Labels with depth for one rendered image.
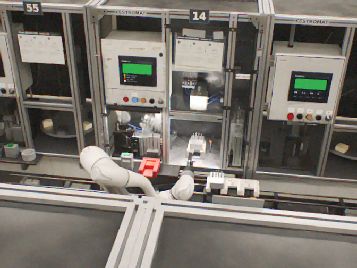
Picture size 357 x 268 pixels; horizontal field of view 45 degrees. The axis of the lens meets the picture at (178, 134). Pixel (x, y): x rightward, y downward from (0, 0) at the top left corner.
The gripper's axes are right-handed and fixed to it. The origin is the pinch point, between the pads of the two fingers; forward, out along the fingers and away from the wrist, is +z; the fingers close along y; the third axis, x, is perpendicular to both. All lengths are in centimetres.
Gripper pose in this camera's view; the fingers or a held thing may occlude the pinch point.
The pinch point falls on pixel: (191, 157)
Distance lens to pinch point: 290.4
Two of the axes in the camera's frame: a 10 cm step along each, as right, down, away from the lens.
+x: -9.9, -0.8, 1.1
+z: 1.3, -5.0, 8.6
